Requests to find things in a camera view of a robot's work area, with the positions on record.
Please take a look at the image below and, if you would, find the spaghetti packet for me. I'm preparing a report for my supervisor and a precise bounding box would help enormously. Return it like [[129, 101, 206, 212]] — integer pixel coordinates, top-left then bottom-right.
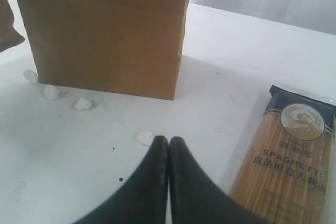
[[229, 86, 335, 223]]

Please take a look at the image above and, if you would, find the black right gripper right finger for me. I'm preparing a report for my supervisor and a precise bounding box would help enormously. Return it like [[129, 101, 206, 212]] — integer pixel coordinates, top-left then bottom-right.
[[169, 137, 263, 223]]

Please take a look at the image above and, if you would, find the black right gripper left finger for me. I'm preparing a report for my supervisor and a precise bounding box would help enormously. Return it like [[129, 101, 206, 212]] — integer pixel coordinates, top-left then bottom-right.
[[76, 136, 169, 224]]

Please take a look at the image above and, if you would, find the brown kraft pouch orange label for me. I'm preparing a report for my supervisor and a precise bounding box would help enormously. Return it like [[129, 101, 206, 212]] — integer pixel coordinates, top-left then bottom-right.
[[1, 0, 25, 52]]

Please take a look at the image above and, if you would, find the brown paper shopping bag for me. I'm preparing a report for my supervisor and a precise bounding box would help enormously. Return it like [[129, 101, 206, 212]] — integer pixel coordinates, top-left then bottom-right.
[[17, 0, 190, 100]]

